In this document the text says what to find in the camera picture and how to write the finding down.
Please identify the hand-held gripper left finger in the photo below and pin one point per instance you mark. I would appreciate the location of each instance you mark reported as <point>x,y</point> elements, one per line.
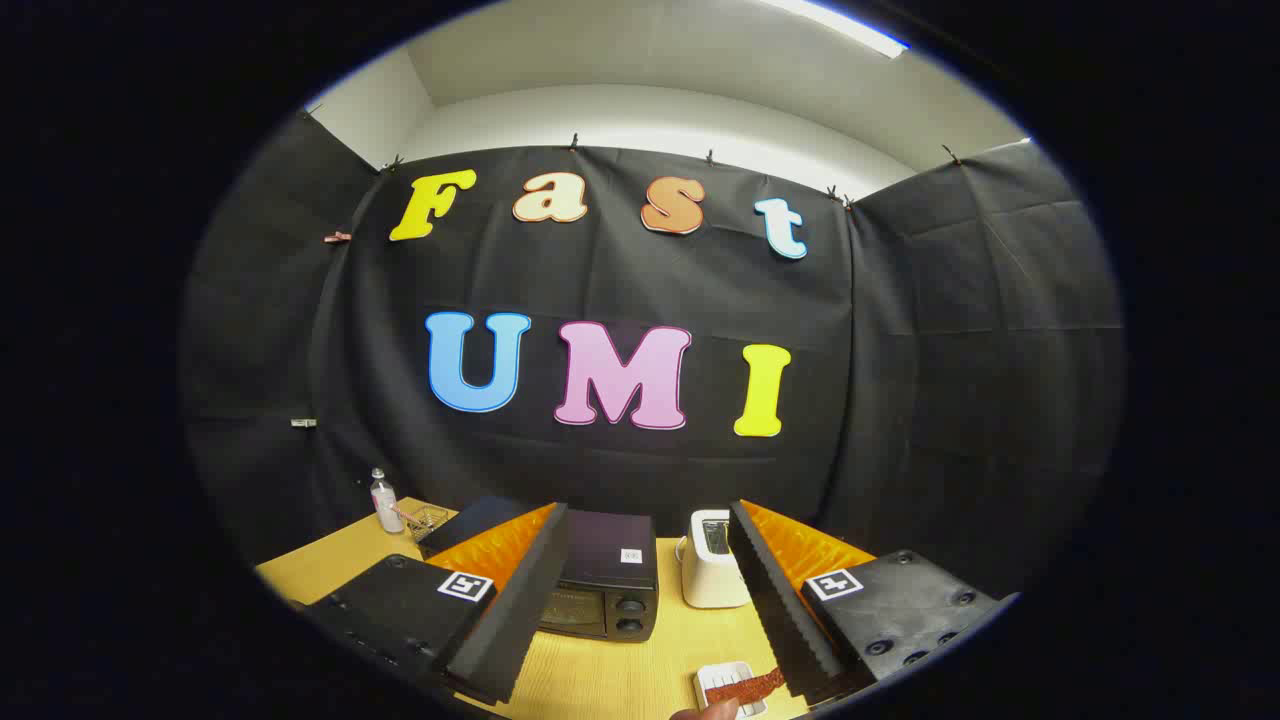
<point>520,600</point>

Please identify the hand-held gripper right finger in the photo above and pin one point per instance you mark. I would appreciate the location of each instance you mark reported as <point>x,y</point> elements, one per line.
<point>775,600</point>

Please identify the brown meat slice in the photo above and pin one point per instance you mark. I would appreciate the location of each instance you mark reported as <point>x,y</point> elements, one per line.
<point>745,688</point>

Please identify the black toaster oven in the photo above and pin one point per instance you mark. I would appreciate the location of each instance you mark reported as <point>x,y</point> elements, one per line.
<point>610,560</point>

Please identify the white toaster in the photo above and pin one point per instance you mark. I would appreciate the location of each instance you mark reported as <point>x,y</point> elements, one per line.
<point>705,580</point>

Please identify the white ribbed tray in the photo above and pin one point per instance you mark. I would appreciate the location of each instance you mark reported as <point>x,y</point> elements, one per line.
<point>715,678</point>

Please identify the clear plastic bottle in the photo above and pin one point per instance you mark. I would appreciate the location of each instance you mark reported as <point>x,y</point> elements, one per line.
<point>386,505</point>

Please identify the black backdrop cloth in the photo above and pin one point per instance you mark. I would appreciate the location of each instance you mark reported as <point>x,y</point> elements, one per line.
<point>620,270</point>

